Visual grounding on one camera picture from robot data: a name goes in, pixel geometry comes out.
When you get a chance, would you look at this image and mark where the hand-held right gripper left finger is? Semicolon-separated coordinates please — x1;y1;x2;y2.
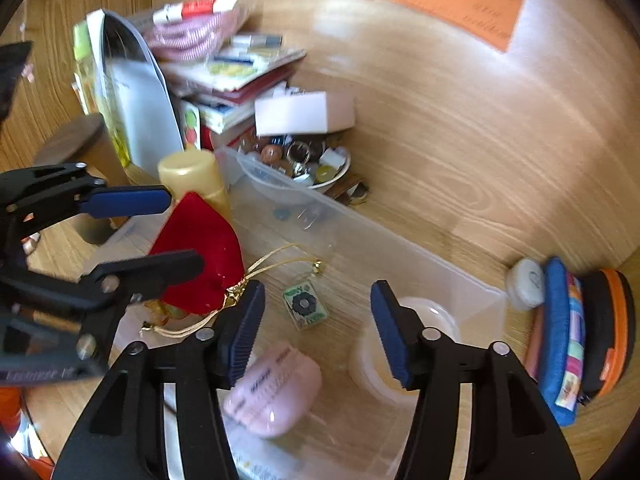
50;280;266;480

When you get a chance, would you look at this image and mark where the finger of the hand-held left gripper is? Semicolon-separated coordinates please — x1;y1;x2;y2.
0;249;206;361
0;162;173;233

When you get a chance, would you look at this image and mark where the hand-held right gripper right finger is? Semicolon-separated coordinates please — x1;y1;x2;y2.
370;280;581;480

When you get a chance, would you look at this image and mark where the cream plastic jar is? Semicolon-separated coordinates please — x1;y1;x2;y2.
348;296;461;401

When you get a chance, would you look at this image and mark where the red velvet pouch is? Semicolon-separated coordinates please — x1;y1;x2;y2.
142;191;323;337

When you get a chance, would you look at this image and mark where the small green charm box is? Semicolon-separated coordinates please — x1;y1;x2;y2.
282;282;328;331

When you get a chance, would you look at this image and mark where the yellow sunscreen bottle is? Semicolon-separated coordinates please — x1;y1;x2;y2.
157;151;233;221

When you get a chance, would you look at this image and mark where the pink cosmetic jar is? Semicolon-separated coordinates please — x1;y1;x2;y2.
222;342;322;436

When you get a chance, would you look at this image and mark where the clear plastic storage bin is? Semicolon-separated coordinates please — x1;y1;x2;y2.
112;146;508;480

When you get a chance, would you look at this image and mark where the dark wooden mug lid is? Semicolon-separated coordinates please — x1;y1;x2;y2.
34;113;108;162

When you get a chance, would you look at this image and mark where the fruit print box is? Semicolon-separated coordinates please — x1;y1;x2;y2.
180;100;202;151

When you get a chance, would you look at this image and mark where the pink pouch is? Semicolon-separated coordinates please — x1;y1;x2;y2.
524;305;546;381

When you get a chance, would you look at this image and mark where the white round container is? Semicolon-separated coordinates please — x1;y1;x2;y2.
505;257;547;312

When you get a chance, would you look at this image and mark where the stack of books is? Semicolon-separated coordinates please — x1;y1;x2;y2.
160;35;308;151

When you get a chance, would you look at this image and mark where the blue patchwork pouch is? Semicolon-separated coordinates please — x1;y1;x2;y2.
537;256;587;428

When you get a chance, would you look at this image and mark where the white ceramic bowl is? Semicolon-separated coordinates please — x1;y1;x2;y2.
240;147;352;195

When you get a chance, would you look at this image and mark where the white bowl of trinkets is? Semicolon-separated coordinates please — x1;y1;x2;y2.
240;132;346;183

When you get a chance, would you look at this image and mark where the dark flat object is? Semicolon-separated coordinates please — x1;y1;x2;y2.
0;42;33;121

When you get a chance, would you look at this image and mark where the pink striped cloth bag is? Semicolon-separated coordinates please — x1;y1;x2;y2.
145;10;251;63

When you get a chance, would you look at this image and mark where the white card box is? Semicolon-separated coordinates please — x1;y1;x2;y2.
254;91;357;137

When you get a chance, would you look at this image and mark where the red white packet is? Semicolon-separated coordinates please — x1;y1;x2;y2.
152;0;240;26

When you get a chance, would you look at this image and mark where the black orange round case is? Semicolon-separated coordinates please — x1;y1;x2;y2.
575;267;636;403

